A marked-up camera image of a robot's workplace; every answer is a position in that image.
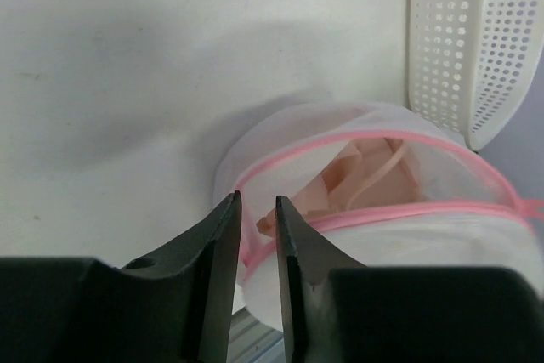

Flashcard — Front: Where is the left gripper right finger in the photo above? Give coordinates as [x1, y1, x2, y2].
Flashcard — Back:
[275, 196, 543, 362]

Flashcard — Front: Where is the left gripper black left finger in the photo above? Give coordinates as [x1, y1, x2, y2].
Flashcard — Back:
[1, 193, 242, 362]

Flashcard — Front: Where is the white mesh laundry bag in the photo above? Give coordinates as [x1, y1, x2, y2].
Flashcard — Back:
[214, 101, 544, 332]

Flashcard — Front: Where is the pink bra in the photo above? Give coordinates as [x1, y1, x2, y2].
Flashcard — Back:
[237, 134, 422, 241]

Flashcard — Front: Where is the white perforated plastic basket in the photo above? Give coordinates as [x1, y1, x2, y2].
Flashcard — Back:
[408, 0, 543, 151]

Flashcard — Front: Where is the aluminium rail frame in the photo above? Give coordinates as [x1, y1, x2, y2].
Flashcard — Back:
[226, 309, 286, 363]

